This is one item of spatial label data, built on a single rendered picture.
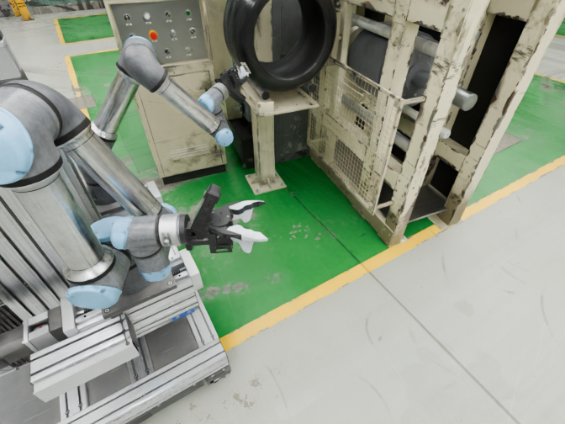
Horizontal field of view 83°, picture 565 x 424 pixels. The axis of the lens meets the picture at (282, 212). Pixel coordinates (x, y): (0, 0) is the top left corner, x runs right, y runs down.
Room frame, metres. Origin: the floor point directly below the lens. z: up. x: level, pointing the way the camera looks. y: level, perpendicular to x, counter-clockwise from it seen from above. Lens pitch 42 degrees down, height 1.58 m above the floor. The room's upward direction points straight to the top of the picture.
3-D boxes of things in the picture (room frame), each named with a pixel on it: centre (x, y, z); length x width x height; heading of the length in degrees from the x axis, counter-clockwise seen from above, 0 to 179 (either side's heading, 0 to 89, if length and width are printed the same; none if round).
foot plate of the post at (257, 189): (2.11, 0.14, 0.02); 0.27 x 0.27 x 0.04; 22
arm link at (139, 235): (0.52, 0.33, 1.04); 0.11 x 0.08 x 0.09; 95
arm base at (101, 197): (1.06, 0.75, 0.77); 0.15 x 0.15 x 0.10
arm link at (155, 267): (0.54, 0.33, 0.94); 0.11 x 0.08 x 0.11; 5
